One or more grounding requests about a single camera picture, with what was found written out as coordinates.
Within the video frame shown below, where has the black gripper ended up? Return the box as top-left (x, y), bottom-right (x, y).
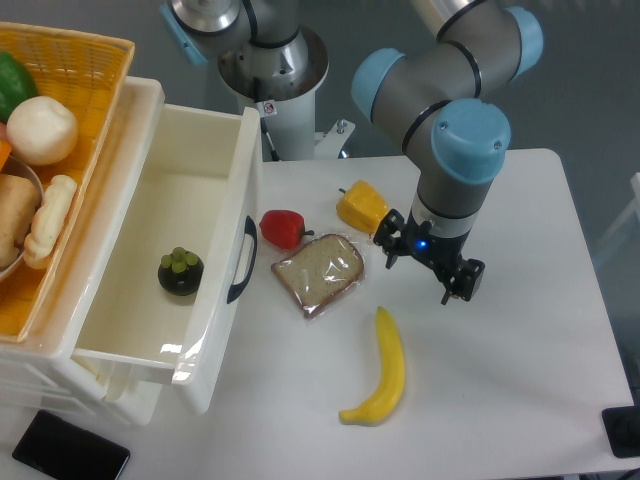
top-left (373, 206), bottom-right (485, 305)

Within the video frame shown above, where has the white top drawer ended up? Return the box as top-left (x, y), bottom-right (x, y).
top-left (81, 105), bottom-right (262, 414)

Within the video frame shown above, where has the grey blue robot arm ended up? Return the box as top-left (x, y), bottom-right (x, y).
top-left (160, 1), bottom-right (544, 300)

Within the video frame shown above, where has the white drawer cabinet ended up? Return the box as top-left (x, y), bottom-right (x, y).
top-left (1, 77), bottom-right (165, 425)

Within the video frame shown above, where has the yellow bell pepper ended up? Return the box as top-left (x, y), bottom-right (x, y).
top-left (336, 180), bottom-right (390, 235)

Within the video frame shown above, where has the wrapped bread slice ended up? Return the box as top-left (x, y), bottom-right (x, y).
top-left (271, 234), bottom-right (365, 319)

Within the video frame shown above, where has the yellow banana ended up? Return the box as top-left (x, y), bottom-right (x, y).
top-left (338, 306), bottom-right (406, 426)

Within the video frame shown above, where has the red bell pepper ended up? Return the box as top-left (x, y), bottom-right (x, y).
top-left (259, 210), bottom-right (315, 250)

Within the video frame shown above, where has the dark purple mangosteen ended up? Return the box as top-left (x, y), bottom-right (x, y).
top-left (157, 247), bottom-right (204, 296)

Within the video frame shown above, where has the black device at edge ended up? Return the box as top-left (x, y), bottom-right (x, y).
top-left (601, 406), bottom-right (639, 458)

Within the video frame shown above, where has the cream twisted bread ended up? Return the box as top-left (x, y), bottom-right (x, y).
top-left (24, 175), bottom-right (77, 270)

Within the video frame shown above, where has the yellow woven basket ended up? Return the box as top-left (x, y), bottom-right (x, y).
top-left (1, 22), bottom-right (135, 343)

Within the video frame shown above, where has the white round bun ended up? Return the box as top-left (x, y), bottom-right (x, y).
top-left (7, 96), bottom-right (79, 166)

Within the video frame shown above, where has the brown bread roll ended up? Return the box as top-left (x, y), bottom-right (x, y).
top-left (0, 174), bottom-right (40, 269)

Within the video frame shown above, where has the black smartphone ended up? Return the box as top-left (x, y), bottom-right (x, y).
top-left (12, 410), bottom-right (131, 480)

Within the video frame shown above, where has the orange vegetable piece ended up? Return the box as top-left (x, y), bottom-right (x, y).
top-left (0, 140), bottom-right (12, 169)

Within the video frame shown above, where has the green bell pepper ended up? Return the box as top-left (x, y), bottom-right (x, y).
top-left (0, 51), bottom-right (39, 124)

